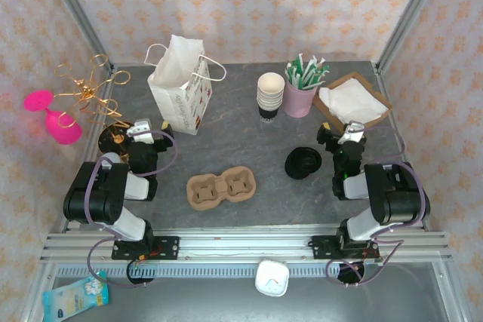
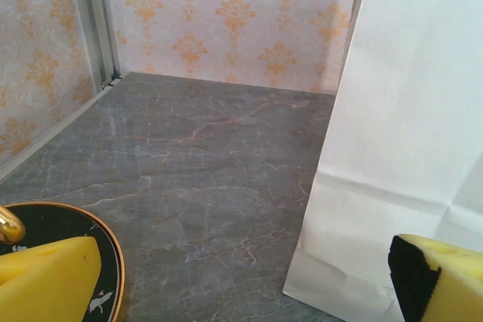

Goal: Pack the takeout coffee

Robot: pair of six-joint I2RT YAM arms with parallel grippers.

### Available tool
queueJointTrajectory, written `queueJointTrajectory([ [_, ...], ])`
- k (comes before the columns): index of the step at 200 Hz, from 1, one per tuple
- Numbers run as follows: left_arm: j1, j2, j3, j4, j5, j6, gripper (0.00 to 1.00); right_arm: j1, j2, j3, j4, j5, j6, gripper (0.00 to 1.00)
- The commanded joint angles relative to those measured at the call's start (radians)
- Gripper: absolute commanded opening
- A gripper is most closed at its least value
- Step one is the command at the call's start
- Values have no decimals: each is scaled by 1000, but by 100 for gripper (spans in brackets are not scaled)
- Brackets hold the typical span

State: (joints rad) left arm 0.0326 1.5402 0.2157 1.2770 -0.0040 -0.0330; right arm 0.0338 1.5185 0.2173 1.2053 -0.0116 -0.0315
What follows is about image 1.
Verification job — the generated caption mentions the white printed paper gift bag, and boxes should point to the white printed paper gift bag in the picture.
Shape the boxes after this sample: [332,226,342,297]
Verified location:
[143,34,227,136]

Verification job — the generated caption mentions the brown pulp cup carrier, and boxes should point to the brown pulp cup carrier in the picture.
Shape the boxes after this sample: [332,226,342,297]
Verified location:
[186,165,257,212]

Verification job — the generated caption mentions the stacked paper coffee cups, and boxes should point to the stacked paper coffee cups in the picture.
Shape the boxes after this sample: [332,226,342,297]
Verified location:
[257,72,286,125]

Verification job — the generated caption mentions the brown cardboard tray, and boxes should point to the brown cardboard tray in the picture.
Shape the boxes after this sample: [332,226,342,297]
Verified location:
[312,72,393,135]

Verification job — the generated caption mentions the pink cylindrical holder cup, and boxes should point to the pink cylindrical holder cup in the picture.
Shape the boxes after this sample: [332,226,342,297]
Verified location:
[282,79,317,118]

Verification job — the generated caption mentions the white napkin stack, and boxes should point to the white napkin stack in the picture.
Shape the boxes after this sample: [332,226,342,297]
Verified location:
[318,79,389,125]

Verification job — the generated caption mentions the black cup lids stack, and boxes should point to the black cup lids stack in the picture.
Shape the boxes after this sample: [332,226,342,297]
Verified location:
[285,146,323,180]

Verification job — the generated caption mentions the green white wrapped straws bundle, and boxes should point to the green white wrapped straws bundle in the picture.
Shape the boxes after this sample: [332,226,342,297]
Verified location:
[285,53,330,91]

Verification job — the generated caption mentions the pink plastic goblet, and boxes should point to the pink plastic goblet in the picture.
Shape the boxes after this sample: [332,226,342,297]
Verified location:
[23,89,83,146]

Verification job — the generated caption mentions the white square gadget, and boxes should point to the white square gadget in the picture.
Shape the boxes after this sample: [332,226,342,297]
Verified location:
[254,259,291,298]

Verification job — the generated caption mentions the blue wet wipes packet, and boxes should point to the blue wet wipes packet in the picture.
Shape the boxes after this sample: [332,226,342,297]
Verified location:
[42,269,110,322]

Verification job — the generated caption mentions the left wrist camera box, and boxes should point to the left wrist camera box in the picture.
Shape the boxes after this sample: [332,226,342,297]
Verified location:
[126,118,156,146]

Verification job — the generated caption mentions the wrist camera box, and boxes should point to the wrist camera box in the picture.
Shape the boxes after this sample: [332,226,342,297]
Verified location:
[126,118,156,146]
[338,120,366,146]

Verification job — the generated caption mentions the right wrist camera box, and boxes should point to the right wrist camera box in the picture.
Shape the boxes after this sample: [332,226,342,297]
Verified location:
[338,120,366,146]

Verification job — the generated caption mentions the gold wire glass rack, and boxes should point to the gold wire glass rack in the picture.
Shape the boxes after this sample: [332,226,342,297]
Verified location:
[54,54,136,157]

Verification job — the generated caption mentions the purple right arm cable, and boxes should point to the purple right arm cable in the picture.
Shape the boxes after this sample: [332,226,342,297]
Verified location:
[325,125,431,289]

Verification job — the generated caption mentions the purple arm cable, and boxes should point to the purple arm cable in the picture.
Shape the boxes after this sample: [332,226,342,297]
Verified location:
[85,127,178,289]
[325,125,431,289]

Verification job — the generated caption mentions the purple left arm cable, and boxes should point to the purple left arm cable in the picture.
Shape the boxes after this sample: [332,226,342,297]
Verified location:
[85,127,178,289]

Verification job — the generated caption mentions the grey slotted cable duct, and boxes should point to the grey slotted cable duct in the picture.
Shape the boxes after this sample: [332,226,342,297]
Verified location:
[54,263,367,280]

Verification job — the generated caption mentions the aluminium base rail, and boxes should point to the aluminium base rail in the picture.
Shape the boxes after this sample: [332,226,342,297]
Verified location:
[40,228,452,262]

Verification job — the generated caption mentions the aluminium frame post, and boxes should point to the aluminium frame post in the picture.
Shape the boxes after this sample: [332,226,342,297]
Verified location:
[377,0,450,70]
[41,0,116,74]

